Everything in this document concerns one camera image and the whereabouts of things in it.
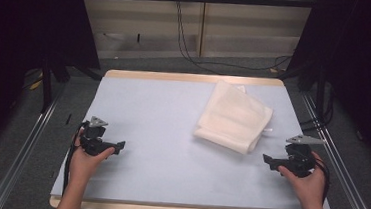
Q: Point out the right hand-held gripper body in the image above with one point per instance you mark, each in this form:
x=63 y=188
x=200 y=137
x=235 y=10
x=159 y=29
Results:
x=298 y=160

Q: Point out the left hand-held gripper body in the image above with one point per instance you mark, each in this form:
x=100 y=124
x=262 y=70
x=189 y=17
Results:
x=92 y=144

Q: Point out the white mesh cloth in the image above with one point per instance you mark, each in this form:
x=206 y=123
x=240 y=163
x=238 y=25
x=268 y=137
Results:
x=232 y=118

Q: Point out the person's left hand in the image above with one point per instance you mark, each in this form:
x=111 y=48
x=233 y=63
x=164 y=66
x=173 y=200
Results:
x=83 y=165

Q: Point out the person's right hand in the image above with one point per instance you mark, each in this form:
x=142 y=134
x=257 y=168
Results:
x=307 y=189

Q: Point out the small black floor object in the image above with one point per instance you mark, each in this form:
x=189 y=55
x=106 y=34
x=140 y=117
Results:
x=68 y=118

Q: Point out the black metal stand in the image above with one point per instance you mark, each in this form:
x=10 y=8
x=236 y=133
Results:
x=321 y=98
x=46 y=87

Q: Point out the yellow tape strip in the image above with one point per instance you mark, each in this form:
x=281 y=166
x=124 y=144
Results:
x=36 y=84

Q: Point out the black curtain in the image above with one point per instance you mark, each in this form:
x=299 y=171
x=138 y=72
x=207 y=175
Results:
x=18 y=37
x=360 y=64

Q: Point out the aluminium floor rail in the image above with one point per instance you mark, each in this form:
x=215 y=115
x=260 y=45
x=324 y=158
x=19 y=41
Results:
x=22 y=155
x=345 y=177

